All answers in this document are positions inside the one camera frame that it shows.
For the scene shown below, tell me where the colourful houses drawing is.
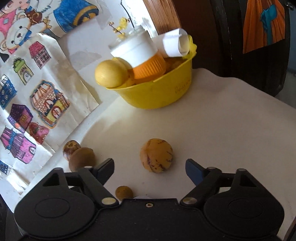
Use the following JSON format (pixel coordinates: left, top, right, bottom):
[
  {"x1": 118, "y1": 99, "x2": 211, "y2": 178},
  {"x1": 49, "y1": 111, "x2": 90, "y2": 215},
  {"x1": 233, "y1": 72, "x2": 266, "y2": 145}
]
[{"x1": 0, "y1": 32, "x2": 100, "y2": 202}]

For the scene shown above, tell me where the brown kiwi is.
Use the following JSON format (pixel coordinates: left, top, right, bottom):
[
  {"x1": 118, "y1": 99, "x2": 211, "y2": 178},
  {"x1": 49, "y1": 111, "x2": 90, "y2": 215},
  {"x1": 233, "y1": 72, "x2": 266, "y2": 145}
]
[{"x1": 69, "y1": 147, "x2": 96, "y2": 172}]

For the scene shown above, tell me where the yellow flower sprig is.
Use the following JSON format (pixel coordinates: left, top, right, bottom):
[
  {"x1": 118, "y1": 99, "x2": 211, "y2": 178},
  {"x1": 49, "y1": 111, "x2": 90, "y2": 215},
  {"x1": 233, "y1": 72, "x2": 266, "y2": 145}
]
[{"x1": 108, "y1": 17, "x2": 130, "y2": 38}]

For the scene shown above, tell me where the yellow pear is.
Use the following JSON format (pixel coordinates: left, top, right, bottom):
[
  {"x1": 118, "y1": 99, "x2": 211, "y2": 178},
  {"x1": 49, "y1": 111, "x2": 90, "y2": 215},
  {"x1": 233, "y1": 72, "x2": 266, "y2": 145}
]
[
  {"x1": 112, "y1": 57, "x2": 134, "y2": 70},
  {"x1": 95, "y1": 60, "x2": 128, "y2": 89}
]

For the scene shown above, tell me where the small brown round fruit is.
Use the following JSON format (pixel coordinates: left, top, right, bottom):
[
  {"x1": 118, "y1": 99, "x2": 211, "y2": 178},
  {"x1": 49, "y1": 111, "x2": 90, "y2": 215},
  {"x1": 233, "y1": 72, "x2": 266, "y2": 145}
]
[{"x1": 115, "y1": 186, "x2": 134, "y2": 201}]

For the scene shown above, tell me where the wooden door frame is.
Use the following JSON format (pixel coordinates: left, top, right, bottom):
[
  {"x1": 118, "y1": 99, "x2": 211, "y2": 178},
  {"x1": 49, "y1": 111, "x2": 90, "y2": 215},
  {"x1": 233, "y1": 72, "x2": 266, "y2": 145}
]
[{"x1": 142, "y1": 0, "x2": 184, "y2": 39}]

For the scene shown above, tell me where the striped pepino melon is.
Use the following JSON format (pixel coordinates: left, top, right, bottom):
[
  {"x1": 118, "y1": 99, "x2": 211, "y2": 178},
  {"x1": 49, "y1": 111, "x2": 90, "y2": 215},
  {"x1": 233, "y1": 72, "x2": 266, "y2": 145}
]
[
  {"x1": 140, "y1": 138, "x2": 174, "y2": 173},
  {"x1": 62, "y1": 140, "x2": 82, "y2": 162}
]

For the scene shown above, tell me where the yellow plastic bowl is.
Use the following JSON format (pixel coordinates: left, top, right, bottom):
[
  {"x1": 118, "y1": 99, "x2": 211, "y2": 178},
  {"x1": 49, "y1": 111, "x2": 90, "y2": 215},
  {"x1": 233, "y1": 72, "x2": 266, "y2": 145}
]
[{"x1": 105, "y1": 35, "x2": 197, "y2": 109}]

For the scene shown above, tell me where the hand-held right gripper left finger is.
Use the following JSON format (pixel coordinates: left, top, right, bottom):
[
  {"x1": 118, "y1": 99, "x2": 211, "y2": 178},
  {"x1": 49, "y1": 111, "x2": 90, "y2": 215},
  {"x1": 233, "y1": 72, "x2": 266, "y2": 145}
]
[{"x1": 42, "y1": 158, "x2": 119, "y2": 207}]

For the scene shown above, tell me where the girl with teddy drawing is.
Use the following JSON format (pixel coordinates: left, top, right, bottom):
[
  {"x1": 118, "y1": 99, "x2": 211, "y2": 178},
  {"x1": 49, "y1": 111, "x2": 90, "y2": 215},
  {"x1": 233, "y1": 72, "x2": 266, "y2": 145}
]
[{"x1": 0, "y1": 0, "x2": 127, "y2": 62}]

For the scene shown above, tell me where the rolled white paper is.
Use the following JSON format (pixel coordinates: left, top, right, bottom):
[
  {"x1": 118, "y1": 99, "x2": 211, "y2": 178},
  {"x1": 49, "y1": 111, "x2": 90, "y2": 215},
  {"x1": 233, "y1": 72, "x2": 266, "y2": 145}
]
[{"x1": 151, "y1": 28, "x2": 192, "y2": 57}]

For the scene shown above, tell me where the orange dress girl painting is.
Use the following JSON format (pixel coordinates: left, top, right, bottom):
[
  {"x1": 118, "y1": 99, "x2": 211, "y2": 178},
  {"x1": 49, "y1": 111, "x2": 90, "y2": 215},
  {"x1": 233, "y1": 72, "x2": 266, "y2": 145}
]
[{"x1": 242, "y1": 0, "x2": 286, "y2": 54}]

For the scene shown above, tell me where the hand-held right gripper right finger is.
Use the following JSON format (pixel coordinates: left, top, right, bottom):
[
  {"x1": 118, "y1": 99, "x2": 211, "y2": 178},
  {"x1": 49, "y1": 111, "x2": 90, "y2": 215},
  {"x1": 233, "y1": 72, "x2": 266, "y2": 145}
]
[{"x1": 180, "y1": 159, "x2": 258, "y2": 207}]

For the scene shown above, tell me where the white jar with orange lid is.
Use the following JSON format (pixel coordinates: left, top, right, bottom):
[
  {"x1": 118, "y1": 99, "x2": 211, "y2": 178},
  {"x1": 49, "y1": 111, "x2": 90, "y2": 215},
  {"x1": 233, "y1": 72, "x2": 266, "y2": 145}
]
[{"x1": 108, "y1": 25, "x2": 167, "y2": 82}]

